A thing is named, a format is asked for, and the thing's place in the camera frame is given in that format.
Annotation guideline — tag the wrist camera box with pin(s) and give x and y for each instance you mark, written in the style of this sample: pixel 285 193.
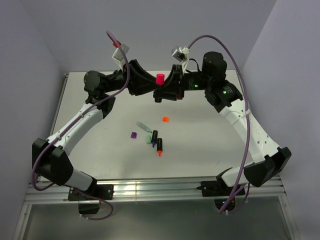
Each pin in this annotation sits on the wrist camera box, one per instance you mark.
pixel 182 55
pixel 120 57

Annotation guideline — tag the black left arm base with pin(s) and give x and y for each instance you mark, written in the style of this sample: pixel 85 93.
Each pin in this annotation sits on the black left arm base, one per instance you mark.
pixel 90 201

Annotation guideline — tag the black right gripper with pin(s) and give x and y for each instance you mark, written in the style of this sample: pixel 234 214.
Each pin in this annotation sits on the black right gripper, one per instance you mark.
pixel 170 90

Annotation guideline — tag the purple pen cap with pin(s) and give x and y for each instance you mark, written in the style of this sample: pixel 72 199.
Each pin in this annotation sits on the purple pen cap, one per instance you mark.
pixel 133 135

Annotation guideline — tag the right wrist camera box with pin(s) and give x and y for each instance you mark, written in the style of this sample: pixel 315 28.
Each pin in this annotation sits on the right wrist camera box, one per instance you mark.
pixel 182 55

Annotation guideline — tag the pale green pen cap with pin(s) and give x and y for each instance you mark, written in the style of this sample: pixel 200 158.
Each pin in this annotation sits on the pale green pen cap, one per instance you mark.
pixel 148 139

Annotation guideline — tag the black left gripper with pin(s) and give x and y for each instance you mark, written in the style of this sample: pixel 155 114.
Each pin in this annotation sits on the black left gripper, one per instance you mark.
pixel 139 88

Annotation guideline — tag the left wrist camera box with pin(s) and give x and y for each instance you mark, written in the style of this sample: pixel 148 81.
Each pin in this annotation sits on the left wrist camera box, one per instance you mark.
pixel 120 57

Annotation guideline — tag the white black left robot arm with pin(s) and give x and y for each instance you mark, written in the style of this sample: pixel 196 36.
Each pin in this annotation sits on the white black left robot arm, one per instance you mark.
pixel 50 156

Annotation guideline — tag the orange pen cap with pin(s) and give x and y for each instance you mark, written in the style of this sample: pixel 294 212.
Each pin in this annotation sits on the orange pen cap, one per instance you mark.
pixel 165 119

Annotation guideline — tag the pale green capped highlighter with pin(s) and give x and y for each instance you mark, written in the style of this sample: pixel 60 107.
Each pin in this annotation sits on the pale green capped highlighter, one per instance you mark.
pixel 144 127

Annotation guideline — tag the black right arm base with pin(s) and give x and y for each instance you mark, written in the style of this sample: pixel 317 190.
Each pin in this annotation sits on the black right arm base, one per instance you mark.
pixel 220 193

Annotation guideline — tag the black orange tip highlighter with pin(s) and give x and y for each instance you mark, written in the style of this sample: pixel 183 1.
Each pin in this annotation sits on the black orange tip highlighter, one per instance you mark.
pixel 159 145

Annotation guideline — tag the pink pen cap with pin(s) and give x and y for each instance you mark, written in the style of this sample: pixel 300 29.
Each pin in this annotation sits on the pink pen cap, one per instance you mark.
pixel 160 79

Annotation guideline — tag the aluminium front rail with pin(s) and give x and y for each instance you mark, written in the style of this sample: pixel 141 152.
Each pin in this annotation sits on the aluminium front rail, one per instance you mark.
pixel 132 190

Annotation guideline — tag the black purple tip highlighter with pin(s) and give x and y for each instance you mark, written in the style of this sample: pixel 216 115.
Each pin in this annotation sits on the black purple tip highlighter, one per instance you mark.
pixel 154 138

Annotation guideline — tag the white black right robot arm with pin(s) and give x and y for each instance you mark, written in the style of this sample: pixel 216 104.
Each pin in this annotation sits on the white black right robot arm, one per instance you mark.
pixel 263 157

